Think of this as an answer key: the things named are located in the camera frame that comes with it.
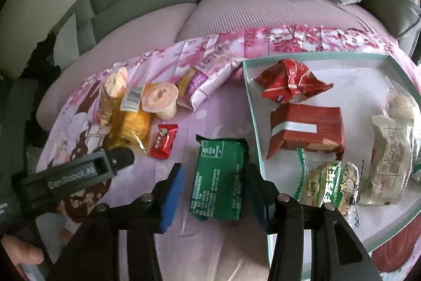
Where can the jelly cup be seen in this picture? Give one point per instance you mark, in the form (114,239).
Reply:
(159,96)

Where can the teal-edged box tray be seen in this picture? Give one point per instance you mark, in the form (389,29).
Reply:
(355,86)

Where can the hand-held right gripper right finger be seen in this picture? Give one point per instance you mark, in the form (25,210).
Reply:
(266,218)

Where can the small red candy packet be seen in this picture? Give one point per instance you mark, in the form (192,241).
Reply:
(163,141)

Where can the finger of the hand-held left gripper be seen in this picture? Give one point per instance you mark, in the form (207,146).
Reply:
(123,159)

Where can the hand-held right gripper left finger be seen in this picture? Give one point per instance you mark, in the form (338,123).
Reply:
(171,198)

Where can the green white rice cracker packet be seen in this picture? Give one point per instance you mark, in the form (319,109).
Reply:
(329,182)

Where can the crumpled red snack packet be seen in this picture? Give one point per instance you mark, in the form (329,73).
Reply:
(286,83)

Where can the printed blanket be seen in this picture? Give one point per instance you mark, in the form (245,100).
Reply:
(204,123)

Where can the pink sofa cover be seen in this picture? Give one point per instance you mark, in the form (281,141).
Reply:
(230,14)

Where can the green snack packet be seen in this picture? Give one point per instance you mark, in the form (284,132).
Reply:
(217,182)

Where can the yellow snack packet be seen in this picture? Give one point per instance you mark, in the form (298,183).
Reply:
(131,126)

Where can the tan snack packet with barcode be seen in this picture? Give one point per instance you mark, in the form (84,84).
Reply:
(110,103)

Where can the person's left hand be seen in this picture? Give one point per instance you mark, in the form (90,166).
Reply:
(23,251)

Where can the red-brown packet with white stripe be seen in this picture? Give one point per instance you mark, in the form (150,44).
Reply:
(312,116)

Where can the purple snack packet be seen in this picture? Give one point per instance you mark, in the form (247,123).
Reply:
(204,83)

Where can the dark cloth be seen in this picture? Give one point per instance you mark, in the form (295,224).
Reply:
(42,70)

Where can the cream white snack packet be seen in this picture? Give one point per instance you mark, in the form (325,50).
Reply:
(391,152)

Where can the clear bag with white ball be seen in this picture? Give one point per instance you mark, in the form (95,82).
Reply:
(399,103)

